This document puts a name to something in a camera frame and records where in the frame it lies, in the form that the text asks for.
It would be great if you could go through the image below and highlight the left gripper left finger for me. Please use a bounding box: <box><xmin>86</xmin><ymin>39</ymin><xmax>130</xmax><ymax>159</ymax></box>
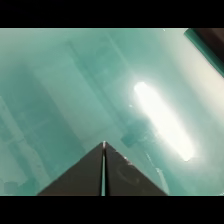
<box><xmin>37</xmin><ymin>141</ymin><xmax>105</xmax><ymax>197</ymax></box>

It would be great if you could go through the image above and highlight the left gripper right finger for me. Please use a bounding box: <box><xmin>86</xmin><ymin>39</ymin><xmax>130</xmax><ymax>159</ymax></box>
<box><xmin>103</xmin><ymin>141</ymin><xmax>168</xmax><ymax>197</ymax></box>

